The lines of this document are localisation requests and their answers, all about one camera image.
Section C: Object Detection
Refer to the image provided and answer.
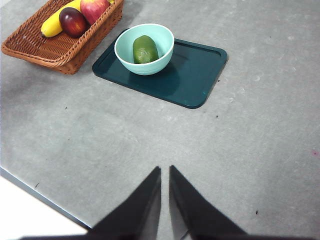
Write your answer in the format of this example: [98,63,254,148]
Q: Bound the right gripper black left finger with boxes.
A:
[87,165,162,237]

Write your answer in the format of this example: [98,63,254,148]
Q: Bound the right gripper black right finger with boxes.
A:
[169,164,248,237]

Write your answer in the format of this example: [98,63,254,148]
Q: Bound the teal ceramic bowl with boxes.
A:
[114,23,175,76]

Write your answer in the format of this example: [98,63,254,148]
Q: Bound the green avocado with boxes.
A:
[132,35,159,65]

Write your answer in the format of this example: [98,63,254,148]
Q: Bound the dark rectangular tray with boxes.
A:
[91,37,229,110]

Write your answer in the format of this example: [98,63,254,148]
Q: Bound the brown wicker basket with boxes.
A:
[1,0,125,75]

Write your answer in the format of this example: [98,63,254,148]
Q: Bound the dark red plum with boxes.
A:
[59,6,89,39]

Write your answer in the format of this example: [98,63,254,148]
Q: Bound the yellow banana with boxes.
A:
[40,0,115,38]

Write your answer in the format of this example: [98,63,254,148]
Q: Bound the red apple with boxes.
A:
[80,0,111,25]

